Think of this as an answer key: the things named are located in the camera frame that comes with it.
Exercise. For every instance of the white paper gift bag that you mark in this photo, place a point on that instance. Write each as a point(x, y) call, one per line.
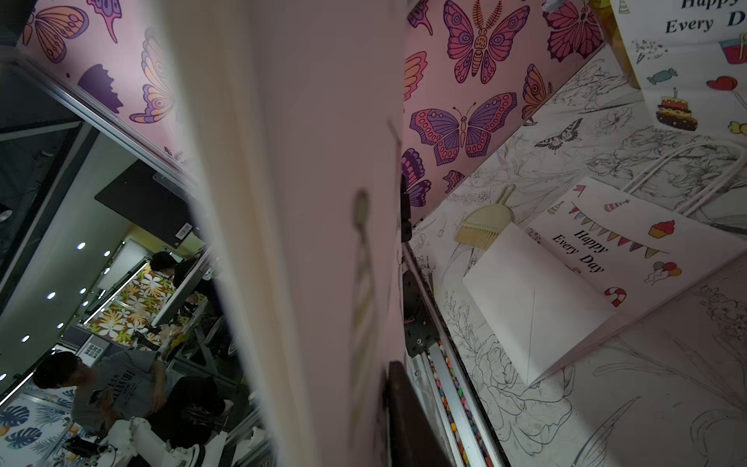
point(596, 261)

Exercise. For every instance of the person in grey shirt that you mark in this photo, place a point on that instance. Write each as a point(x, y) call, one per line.
point(127, 384)

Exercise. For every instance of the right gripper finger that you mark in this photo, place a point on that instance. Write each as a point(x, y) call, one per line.
point(412, 441)

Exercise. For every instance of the potted green leafy plant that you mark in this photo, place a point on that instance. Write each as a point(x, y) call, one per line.
point(604, 12)

